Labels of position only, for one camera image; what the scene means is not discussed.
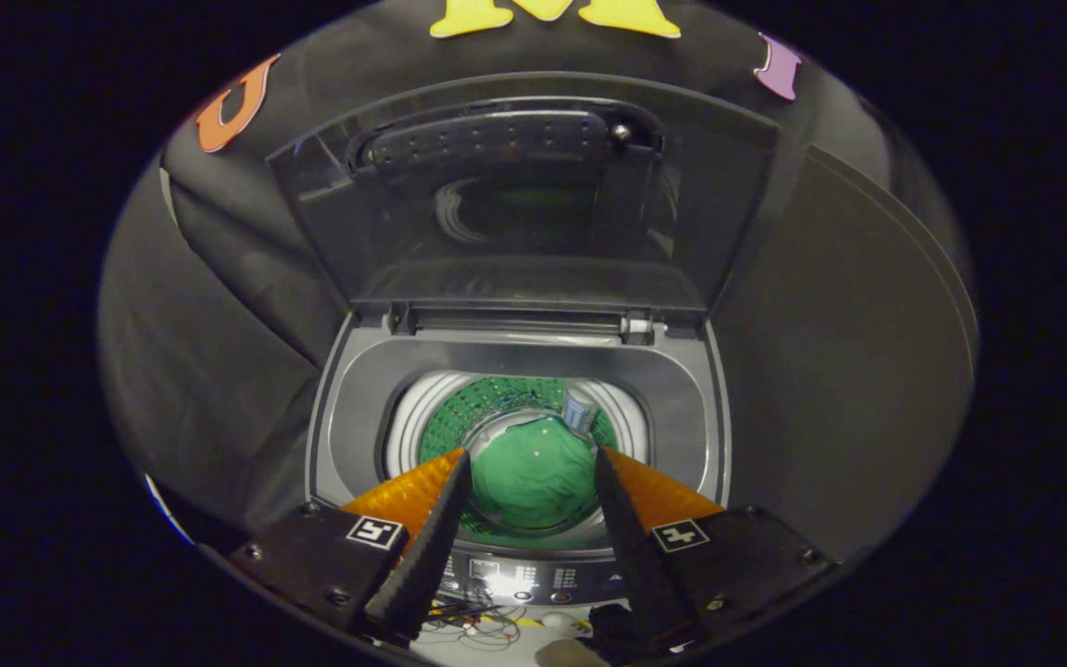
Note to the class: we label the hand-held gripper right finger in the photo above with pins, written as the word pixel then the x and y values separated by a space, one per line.
pixel 635 556

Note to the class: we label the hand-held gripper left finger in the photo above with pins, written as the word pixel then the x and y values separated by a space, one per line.
pixel 432 556

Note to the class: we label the small black object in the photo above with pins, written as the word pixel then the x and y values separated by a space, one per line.
pixel 612 635

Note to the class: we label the green shirt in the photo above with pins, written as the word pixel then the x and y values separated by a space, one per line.
pixel 533 472

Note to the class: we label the beige cabinet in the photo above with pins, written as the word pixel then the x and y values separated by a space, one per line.
pixel 848 371

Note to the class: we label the dark glass washing machine lid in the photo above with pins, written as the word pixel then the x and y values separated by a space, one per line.
pixel 533 259

